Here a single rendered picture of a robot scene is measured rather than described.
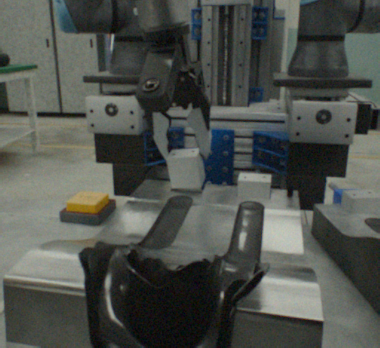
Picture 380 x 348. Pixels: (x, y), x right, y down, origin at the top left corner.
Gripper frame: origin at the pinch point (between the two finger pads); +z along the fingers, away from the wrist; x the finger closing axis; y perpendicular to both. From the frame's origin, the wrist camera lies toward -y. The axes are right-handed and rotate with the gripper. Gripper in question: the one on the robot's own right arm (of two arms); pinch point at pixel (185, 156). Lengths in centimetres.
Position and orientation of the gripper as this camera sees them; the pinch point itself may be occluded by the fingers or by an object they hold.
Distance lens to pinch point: 64.2
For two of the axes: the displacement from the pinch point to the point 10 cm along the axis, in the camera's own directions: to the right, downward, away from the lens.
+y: 2.1, -4.0, 8.9
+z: 1.6, 9.1, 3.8
